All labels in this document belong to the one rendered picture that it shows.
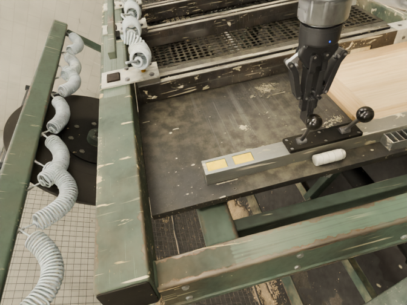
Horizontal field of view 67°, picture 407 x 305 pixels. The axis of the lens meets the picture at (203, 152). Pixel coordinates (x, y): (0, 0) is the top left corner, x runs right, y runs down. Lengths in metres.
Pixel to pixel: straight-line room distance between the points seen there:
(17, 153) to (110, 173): 0.70
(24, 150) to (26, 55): 5.45
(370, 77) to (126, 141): 0.81
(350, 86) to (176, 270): 0.80
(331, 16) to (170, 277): 0.54
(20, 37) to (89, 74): 1.30
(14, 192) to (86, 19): 5.32
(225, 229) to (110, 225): 0.27
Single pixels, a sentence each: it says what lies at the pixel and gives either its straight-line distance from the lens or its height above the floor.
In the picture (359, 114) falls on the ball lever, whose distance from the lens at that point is 0.78.
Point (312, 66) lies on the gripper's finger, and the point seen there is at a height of 1.62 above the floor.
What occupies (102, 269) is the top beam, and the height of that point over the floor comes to 1.94.
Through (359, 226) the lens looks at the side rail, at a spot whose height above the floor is 1.49.
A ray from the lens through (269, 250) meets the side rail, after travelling 0.63.
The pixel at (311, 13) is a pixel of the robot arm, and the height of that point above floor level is 1.70.
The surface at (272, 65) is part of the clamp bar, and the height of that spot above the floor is 1.42.
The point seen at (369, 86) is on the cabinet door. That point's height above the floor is 1.20.
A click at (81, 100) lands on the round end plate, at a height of 1.95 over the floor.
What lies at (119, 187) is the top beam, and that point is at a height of 1.91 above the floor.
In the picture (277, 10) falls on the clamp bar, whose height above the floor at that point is 1.25.
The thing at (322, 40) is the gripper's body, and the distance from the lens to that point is 0.62.
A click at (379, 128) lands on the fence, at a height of 1.30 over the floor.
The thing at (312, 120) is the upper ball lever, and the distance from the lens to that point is 0.72.
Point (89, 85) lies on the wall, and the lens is 6.91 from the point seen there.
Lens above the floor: 2.05
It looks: 26 degrees down
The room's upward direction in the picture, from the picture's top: 79 degrees counter-clockwise
